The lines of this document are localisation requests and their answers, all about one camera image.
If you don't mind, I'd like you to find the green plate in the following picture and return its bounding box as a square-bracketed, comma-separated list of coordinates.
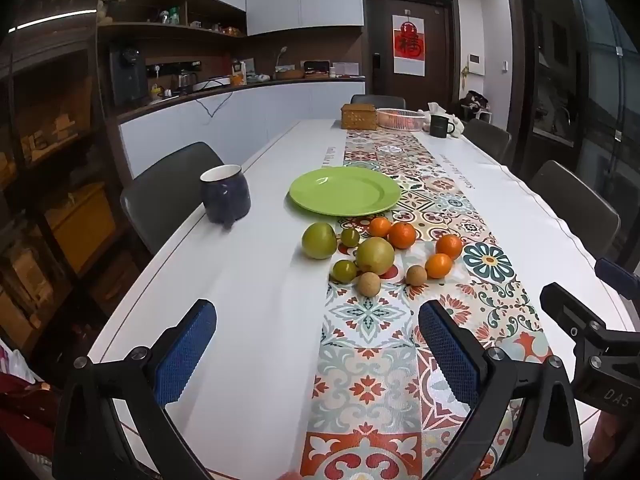
[289, 167, 402, 217]

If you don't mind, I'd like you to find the white tablecloth patterned centre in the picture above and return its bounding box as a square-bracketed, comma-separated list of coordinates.
[87, 119, 640, 480]

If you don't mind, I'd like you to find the black mug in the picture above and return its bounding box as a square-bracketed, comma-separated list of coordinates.
[429, 114, 457, 139]

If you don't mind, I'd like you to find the white tissue cloth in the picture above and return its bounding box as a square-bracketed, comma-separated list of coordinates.
[426, 102, 468, 137]

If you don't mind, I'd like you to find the pink plastic basket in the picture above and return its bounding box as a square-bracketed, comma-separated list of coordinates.
[376, 108, 427, 132]

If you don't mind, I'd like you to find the dark brown door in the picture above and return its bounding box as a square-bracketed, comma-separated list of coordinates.
[364, 0, 461, 111]

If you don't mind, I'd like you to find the large green round fruit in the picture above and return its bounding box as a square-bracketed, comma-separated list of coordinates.
[301, 222, 338, 260]

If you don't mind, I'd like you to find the dark patterned bag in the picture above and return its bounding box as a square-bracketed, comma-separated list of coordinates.
[459, 90, 493, 121]

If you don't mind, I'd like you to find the dark cable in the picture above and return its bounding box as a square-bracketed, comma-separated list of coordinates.
[192, 86, 236, 118]

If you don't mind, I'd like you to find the dark blue mug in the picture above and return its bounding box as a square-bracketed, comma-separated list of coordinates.
[200, 164, 252, 231]

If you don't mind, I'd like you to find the black coffee machine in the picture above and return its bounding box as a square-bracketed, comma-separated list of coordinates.
[109, 45, 150, 108]

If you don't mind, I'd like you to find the grey chair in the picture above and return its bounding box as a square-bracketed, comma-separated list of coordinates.
[529, 160, 622, 261]
[350, 94, 407, 110]
[462, 119, 513, 163]
[120, 141, 226, 256]

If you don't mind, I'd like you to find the red and white wall poster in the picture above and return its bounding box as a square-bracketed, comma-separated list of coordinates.
[392, 14, 425, 77]

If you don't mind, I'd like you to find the wicker box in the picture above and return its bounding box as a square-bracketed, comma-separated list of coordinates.
[341, 103, 377, 131]

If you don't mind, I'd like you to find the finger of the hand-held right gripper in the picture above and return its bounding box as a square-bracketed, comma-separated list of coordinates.
[595, 257, 640, 302]
[540, 282, 608, 346]

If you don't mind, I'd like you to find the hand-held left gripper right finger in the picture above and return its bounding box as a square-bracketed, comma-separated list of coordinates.
[417, 300, 586, 480]

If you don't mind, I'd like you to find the large yellow-green round fruit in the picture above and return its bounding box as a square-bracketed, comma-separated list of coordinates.
[355, 237, 396, 277]

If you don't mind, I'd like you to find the person's right hand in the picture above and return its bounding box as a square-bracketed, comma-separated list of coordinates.
[587, 407, 626, 466]

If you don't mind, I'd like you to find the red garment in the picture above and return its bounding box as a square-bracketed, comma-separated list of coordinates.
[0, 370, 63, 453]

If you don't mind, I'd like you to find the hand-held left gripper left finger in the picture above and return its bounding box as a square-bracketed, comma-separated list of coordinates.
[52, 299, 218, 480]

